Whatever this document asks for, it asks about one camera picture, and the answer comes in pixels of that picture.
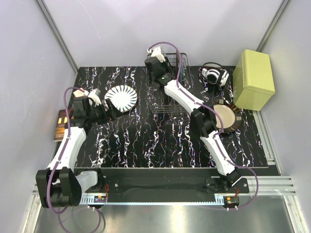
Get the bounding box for dark wire dish rack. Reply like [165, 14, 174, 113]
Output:
[146, 52, 193, 117]

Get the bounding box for pink cube socket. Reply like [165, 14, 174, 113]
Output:
[73, 89, 87, 98]

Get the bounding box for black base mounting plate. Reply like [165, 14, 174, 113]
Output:
[46, 166, 282, 204]

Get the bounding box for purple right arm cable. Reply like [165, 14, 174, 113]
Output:
[148, 41, 259, 211]

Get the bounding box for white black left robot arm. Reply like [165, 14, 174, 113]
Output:
[35, 96, 123, 210]

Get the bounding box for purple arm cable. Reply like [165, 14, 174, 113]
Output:
[47, 86, 107, 231]
[148, 41, 259, 211]

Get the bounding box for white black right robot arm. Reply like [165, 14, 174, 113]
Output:
[144, 55, 242, 193]

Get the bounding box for black white headphones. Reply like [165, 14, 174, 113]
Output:
[201, 62, 230, 87]

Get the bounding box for aluminium rail frame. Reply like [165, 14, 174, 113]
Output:
[24, 176, 311, 233]

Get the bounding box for brown cream checkered plate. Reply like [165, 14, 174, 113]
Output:
[211, 99, 242, 133]

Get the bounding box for yellow green box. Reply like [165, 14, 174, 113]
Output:
[232, 50, 275, 111]

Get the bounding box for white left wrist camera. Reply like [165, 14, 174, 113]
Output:
[84, 88, 102, 107]

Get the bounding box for white blue striped plate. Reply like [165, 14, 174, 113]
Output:
[104, 85, 138, 113]

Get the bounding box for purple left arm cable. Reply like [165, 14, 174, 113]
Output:
[47, 86, 107, 231]

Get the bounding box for dark cover book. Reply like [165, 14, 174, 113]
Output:
[53, 109, 68, 142]

